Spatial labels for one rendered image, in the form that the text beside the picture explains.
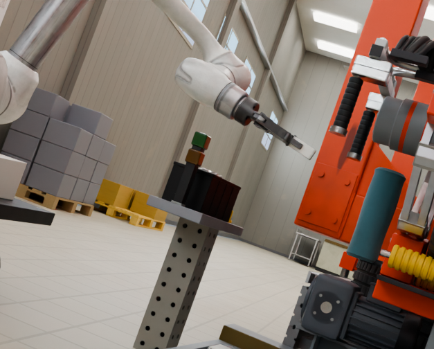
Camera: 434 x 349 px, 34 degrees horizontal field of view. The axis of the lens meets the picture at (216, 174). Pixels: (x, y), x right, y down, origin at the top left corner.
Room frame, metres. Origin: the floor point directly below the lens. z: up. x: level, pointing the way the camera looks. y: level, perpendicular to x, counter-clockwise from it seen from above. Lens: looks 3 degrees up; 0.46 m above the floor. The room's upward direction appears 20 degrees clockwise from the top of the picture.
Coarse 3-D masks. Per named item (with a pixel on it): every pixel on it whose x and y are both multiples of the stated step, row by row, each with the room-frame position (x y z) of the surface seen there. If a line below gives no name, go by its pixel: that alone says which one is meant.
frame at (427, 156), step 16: (432, 128) 1.60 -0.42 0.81; (432, 144) 1.61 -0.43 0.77; (416, 160) 1.62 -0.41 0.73; (432, 160) 1.60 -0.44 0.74; (416, 176) 1.64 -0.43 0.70; (432, 176) 1.62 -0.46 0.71; (416, 192) 1.71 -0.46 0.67; (432, 192) 1.65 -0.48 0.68; (416, 208) 1.99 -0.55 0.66; (432, 208) 1.99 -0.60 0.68; (400, 224) 1.75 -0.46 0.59; (416, 224) 1.72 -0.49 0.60
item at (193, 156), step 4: (188, 152) 2.00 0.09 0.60; (192, 152) 2.00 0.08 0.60; (196, 152) 1.99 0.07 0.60; (200, 152) 1.99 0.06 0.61; (188, 156) 2.00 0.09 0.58; (192, 156) 1.99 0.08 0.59; (196, 156) 1.99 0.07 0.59; (200, 156) 1.99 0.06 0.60; (204, 156) 2.02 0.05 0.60; (188, 160) 2.00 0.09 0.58; (192, 160) 1.99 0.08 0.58; (196, 160) 1.99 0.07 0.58; (200, 160) 2.00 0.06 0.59; (196, 164) 1.99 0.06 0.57; (200, 164) 2.01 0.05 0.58
